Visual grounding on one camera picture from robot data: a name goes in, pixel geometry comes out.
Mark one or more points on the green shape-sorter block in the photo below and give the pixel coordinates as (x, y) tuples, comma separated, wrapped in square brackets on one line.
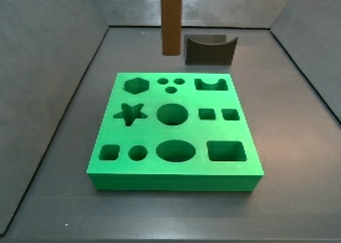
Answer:
[(174, 135)]

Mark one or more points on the dark grey U-shaped block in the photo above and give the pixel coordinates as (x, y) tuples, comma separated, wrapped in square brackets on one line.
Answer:
[(209, 50)]

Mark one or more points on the orange-brown long peg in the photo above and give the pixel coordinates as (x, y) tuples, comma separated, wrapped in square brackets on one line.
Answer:
[(171, 27)]

